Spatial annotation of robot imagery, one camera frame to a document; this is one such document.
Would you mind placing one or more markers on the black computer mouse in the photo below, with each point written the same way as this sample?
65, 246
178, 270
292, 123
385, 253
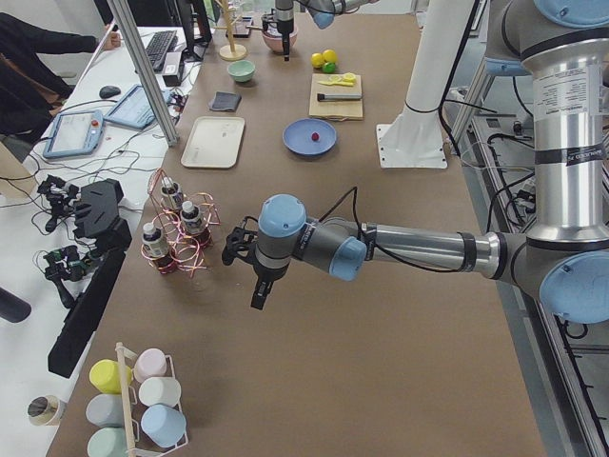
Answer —
107, 92

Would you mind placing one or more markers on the drink bottle top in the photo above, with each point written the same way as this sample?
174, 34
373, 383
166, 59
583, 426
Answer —
172, 195

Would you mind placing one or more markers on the mint green bowl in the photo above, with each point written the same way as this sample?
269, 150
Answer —
241, 71

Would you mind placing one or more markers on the white cup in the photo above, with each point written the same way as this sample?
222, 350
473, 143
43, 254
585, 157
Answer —
160, 390

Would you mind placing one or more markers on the mint cup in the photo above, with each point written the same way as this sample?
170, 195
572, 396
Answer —
108, 442

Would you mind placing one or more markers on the cream rabbit tray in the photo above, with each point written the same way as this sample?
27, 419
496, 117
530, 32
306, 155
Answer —
214, 143

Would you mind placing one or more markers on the teach pendant far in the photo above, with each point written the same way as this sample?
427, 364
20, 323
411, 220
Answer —
132, 110

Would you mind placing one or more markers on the blue plate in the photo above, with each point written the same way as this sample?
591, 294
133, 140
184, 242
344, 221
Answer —
297, 137

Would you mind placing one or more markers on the grey folded cloth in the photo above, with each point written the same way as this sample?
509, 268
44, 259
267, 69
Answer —
225, 101

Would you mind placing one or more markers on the teach pendant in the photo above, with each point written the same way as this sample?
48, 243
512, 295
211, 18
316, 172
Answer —
74, 134
132, 110

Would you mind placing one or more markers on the grey cup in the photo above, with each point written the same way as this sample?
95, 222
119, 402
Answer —
105, 410

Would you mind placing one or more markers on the pink cup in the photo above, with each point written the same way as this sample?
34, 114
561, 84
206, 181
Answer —
151, 362

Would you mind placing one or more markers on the pink bowl with ice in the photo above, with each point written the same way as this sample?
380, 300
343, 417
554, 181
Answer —
273, 39

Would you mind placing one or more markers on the steel muddler black tip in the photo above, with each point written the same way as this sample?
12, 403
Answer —
333, 97

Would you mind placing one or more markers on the drink bottle lower middle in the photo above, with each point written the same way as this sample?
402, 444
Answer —
192, 219

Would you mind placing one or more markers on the drink bottle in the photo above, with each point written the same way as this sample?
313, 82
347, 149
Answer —
172, 195
192, 219
156, 247

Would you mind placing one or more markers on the yellow plastic knife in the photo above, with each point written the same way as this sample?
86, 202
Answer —
339, 83

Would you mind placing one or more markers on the black keyboard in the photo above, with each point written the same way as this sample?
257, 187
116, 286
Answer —
160, 44

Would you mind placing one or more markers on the teach pendant near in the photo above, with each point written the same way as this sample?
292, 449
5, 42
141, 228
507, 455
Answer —
74, 134

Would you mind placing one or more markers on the drink bottle lower outer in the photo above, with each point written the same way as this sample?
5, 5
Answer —
156, 247

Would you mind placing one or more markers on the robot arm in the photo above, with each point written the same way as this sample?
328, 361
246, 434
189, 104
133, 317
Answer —
322, 13
561, 259

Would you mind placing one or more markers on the green lime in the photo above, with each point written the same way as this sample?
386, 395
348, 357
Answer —
328, 68

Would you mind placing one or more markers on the light blue cup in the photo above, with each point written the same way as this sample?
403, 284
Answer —
164, 425

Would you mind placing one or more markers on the wooden cutting board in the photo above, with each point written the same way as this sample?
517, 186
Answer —
339, 110

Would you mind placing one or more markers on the whole yellow lemon upper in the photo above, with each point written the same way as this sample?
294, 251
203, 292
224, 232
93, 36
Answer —
317, 60

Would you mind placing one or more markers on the wooden mug tree stand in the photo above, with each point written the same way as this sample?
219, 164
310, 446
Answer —
232, 51

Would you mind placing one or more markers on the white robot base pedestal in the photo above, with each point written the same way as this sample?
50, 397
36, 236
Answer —
414, 139

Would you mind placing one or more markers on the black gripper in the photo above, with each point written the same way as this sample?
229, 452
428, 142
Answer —
284, 28
265, 276

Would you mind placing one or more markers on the copper wire bottle rack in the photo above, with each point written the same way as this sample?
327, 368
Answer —
188, 252

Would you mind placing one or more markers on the aluminium frame post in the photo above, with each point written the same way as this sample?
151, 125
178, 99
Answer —
127, 25

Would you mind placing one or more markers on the yellow cup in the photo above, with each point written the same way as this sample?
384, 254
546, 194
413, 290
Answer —
104, 376

